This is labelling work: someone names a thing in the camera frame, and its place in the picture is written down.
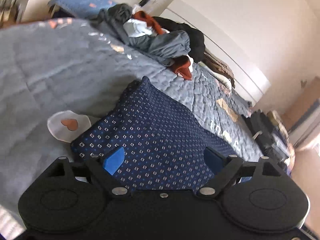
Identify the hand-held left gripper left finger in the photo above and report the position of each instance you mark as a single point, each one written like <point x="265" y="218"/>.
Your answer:
<point x="113" y="160"/>

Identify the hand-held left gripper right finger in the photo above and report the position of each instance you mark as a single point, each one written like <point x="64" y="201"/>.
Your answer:
<point x="213" y="160"/>

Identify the navy patterned sweater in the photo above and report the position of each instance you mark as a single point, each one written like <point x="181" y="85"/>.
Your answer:
<point x="155" y="130"/>

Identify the stack of folded clothes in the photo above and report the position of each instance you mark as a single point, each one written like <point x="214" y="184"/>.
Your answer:
<point x="262" y="127"/>

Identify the white folded blanket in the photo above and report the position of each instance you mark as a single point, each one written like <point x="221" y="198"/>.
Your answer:
<point x="223" y="80"/>

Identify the brown folded blanket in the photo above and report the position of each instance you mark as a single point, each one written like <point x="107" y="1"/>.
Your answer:
<point x="217" y="65"/>

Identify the bed with grey quilt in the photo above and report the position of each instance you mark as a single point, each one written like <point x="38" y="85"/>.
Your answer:
<point x="50" y="75"/>

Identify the brown cardboard sheet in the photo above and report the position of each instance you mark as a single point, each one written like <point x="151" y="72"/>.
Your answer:
<point x="305" y="102"/>

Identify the white headboard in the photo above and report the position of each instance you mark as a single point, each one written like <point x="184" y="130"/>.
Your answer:
<point x="225" y="45"/>

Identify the black jacket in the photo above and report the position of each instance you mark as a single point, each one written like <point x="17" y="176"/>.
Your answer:
<point x="195" y="37"/>

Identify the light blue shirt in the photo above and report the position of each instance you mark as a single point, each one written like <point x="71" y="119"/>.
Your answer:
<point x="136" y="28"/>

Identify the dark grey garment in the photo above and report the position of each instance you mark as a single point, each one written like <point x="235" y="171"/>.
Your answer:
<point x="117" y="11"/>

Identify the blue printed pillow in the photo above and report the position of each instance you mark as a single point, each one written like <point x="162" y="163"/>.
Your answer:
<point x="82" y="2"/>

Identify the black hairbrush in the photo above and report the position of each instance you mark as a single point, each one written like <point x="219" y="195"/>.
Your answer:
<point x="145" y="1"/>

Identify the butterfly wall decoration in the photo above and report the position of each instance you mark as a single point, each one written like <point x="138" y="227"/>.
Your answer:
<point x="303" y="83"/>

